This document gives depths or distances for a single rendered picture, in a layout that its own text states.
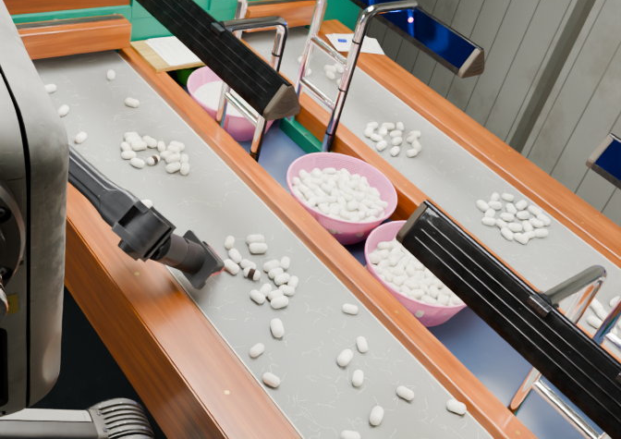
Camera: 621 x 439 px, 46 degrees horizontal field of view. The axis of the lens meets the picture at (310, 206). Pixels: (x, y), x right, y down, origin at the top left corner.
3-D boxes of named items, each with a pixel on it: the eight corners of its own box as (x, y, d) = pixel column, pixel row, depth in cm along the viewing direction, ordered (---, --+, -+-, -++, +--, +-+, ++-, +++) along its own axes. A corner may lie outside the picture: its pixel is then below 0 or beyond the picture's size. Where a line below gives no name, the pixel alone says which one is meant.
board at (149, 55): (155, 73, 194) (156, 68, 193) (127, 45, 202) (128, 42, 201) (256, 57, 214) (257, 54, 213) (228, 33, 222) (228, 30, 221)
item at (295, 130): (322, 168, 194) (370, 10, 167) (278, 128, 204) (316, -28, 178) (374, 153, 205) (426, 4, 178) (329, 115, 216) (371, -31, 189)
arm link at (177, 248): (153, 265, 125) (173, 237, 125) (130, 243, 128) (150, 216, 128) (177, 274, 131) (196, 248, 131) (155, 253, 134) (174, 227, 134)
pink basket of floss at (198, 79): (269, 159, 191) (276, 128, 186) (170, 130, 191) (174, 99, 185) (287, 110, 213) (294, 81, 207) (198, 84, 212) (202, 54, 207)
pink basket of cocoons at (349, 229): (355, 271, 165) (367, 239, 159) (257, 215, 172) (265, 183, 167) (402, 217, 185) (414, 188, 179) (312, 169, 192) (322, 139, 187)
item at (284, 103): (266, 122, 135) (273, 88, 131) (108, -24, 168) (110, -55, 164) (299, 115, 140) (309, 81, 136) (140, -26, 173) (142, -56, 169)
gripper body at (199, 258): (195, 230, 140) (171, 220, 134) (224, 265, 135) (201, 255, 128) (173, 256, 140) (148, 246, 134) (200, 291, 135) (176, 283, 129)
